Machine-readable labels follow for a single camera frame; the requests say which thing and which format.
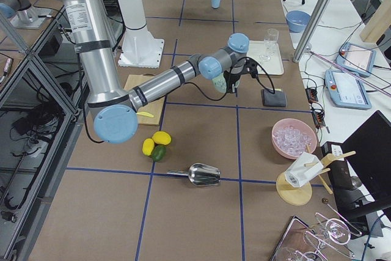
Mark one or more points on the pink bowl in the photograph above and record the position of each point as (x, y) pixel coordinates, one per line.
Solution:
(299, 125)

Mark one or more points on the light blue plastic cup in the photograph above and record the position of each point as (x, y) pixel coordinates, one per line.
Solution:
(215, 4)

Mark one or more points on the steel ice scoop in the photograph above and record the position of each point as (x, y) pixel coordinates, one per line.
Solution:
(200, 174)

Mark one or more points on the dark blue bowl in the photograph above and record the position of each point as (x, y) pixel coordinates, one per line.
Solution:
(297, 20)

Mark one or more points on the clear ice cubes pile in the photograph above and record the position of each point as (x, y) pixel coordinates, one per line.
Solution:
(292, 141)

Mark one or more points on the green lime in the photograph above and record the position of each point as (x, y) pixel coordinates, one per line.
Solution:
(158, 153)

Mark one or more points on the clear wine glass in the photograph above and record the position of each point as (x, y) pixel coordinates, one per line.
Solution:
(270, 44)

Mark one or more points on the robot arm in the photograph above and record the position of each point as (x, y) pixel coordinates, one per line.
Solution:
(114, 108)

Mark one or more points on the white paper box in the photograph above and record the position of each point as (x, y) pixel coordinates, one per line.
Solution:
(303, 169)

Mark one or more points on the black laptop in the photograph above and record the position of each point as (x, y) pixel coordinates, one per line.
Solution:
(371, 163)

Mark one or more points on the blue teach pendant tablet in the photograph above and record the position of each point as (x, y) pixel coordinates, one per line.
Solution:
(356, 58)
(345, 91)

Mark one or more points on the green bowl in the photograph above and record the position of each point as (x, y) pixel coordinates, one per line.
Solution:
(220, 83)

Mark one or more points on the aluminium frame post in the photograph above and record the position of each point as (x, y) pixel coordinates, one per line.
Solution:
(317, 13)

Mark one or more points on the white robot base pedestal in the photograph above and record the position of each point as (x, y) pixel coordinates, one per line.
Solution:
(139, 47)

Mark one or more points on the white bear tray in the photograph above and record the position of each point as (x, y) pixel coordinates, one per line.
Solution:
(273, 66)

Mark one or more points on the yellow lemon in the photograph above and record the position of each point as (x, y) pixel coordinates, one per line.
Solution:
(162, 138)
(148, 146)

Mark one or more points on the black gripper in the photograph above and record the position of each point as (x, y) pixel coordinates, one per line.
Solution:
(231, 79)

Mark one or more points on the wooden cutting board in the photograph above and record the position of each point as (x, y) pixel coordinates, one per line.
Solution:
(151, 113)

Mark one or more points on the yellow plastic knife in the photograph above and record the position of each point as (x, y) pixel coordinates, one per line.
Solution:
(145, 114)

